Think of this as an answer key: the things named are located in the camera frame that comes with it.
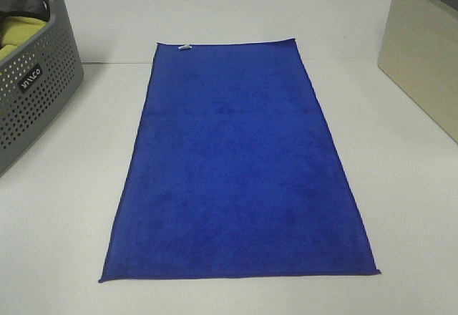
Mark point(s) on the black cloth in basket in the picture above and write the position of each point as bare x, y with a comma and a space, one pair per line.
36, 9

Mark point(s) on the grey perforated plastic basket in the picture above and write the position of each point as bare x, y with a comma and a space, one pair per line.
37, 81

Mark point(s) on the blue microfibre towel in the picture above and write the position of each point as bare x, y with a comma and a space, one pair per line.
234, 159

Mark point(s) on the yellow-green towel in basket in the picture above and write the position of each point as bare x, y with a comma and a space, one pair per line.
16, 30

